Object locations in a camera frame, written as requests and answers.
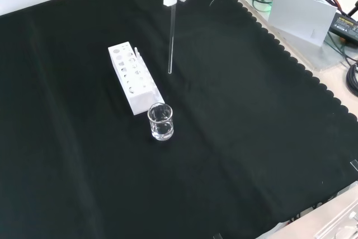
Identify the black power supply box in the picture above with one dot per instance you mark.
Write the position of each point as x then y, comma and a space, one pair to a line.
345, 26

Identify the clear plastic stand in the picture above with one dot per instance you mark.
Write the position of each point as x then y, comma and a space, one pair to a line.
335, 225

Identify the clear tape strip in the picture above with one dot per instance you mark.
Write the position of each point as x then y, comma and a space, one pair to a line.
354, 165
217, 236

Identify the small clear glass beaker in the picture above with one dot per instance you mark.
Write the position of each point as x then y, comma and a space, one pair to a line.
160, 134

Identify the black bench cloth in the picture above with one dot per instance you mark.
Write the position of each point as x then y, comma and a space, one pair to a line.
237, 110

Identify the white folded board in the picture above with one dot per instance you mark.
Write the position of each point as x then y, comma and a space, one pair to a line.
302, 12

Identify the clear glass rod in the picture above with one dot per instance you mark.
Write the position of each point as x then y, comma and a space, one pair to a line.
172, 43

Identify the thin grey thread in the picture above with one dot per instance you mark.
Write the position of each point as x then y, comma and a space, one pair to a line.
211, 2

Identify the white test tube rack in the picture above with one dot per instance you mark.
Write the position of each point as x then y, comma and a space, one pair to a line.
140, 102

